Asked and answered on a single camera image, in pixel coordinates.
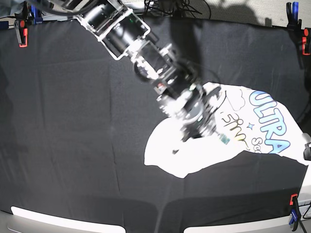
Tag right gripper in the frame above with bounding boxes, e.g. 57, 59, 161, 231
156, 84, 220, 142

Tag white printed t-shirt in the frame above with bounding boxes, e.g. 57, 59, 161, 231
144, 83, 311, 178

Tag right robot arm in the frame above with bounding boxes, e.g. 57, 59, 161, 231
54, 0, 219, 140

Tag red blue clamp bottom right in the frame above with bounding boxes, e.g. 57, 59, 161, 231
289, 194, 301, 232

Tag black table cloth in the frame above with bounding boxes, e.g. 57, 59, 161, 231
0, 18, 311, 233

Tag red clamp top right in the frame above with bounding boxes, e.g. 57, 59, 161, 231
302, 28, 311, 55

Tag red black clamp left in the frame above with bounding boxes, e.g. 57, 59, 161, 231
14, 11, 28, 48

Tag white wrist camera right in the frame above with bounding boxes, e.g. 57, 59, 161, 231
216, 132, 231, 145

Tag tangled black cables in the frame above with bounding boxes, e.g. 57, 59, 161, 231
143, 0, 212, 19

